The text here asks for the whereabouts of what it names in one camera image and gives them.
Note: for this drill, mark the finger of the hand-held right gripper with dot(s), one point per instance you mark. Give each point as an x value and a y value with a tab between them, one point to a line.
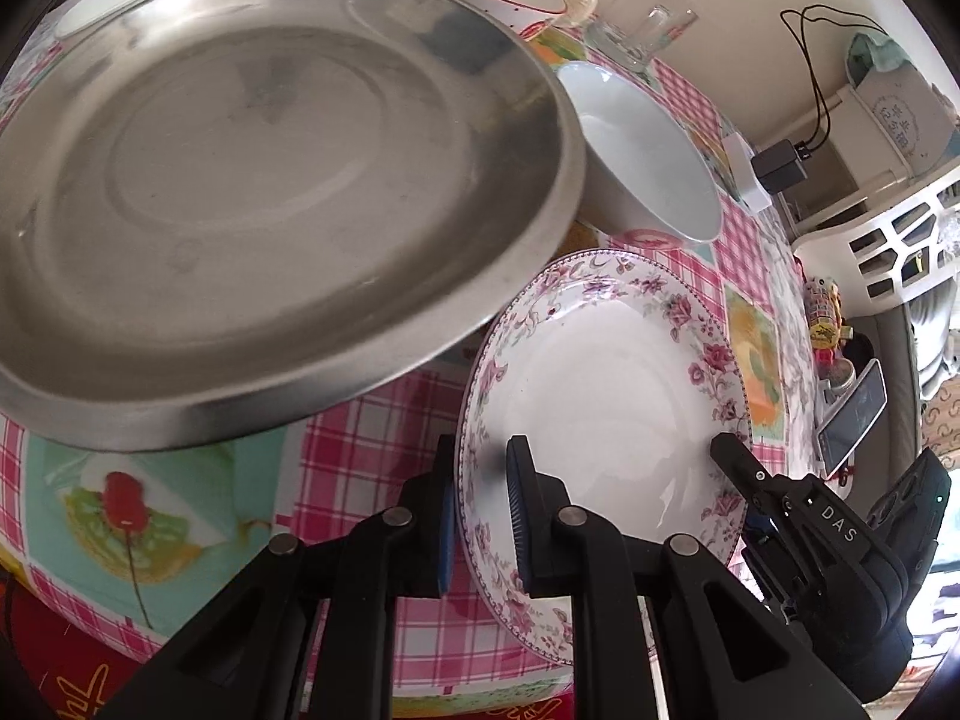
739	465
765	562

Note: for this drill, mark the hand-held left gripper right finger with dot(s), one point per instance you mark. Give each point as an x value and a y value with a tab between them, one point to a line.
521	517

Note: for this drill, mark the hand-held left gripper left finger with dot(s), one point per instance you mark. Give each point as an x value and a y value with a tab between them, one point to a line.
446	525

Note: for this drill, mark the floral rimmed white plate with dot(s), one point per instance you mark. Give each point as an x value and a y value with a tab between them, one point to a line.
615	390

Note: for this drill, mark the large stainless steel plate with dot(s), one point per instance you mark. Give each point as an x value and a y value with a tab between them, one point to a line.
262	187

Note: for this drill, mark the smartphone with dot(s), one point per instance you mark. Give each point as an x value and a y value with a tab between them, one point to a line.
855	412

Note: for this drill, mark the grey floral tablecloth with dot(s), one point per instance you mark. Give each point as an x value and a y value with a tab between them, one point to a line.
795	360

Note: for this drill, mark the pink checked tablecloth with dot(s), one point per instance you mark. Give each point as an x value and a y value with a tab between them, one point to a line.
352	450

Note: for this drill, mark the grey patterned cushion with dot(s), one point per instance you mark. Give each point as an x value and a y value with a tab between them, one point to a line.
922	345

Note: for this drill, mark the white power strip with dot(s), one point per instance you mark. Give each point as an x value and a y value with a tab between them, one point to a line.
742	176

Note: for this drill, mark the white plastic basket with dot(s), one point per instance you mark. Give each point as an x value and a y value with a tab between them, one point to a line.
900	217

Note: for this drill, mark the black power adapter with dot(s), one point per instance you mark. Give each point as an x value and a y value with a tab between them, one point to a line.
776	165

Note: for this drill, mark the white printed container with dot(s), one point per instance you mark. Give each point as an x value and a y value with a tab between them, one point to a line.
907	120

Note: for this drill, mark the red cloth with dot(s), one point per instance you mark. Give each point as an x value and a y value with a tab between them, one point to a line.
45	660

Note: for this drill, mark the teal cloth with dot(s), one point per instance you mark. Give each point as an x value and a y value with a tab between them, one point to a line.
874	52

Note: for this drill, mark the clear glass mug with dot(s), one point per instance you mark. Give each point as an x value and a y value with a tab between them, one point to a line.
645	15

